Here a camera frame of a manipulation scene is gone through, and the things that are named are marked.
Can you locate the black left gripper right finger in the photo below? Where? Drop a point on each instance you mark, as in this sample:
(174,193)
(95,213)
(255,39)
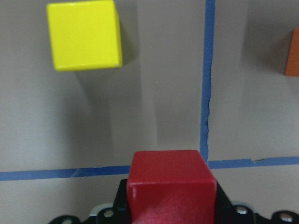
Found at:
(228,213)

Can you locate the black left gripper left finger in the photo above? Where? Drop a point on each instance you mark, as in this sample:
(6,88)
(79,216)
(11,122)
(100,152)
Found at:
(116,213)

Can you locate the red wooden block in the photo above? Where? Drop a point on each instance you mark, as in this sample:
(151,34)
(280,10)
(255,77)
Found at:
(171,187)

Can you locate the orange wooden block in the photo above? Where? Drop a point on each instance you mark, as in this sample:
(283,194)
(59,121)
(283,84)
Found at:
(292,67)

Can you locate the yellow wooden block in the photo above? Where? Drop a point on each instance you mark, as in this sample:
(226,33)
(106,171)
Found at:
(84,35)

